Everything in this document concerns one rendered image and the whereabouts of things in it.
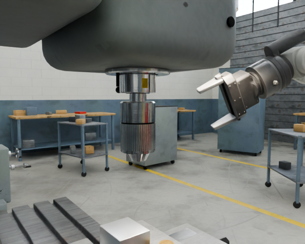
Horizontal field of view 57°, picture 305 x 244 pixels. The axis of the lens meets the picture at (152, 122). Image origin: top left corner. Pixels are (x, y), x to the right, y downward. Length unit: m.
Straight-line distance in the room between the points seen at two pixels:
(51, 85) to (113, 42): 6.88
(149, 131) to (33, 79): 6.70
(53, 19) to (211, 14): 0.16
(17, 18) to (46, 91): 6.82
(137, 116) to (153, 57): 0.10
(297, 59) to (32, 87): 6.56
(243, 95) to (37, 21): 0.53
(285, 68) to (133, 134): 0.46
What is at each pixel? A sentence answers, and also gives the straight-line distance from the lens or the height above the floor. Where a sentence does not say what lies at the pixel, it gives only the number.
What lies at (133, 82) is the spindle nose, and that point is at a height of 1.29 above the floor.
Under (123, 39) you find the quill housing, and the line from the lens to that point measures 0.26.
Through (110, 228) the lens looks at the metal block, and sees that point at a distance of 0.45.
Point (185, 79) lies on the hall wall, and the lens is 9.35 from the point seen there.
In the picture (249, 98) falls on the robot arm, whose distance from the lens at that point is 0.71.
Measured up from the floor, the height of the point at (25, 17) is 1.34.
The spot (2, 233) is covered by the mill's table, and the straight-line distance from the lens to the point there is 0.85.
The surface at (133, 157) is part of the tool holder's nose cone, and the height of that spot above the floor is 1.20.
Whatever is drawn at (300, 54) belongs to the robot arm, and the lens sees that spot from 0.73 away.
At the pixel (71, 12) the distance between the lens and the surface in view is 0.24.
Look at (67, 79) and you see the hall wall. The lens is 7.25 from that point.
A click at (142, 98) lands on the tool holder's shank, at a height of 1.27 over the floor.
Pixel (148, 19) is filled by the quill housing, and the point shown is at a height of 1.34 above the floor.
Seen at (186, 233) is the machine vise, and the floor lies 1.00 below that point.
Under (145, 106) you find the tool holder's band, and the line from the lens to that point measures 0.36.
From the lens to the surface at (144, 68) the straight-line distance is 0.34.
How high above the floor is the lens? 1.28
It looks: 5 degrees down
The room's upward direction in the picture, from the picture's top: straight up
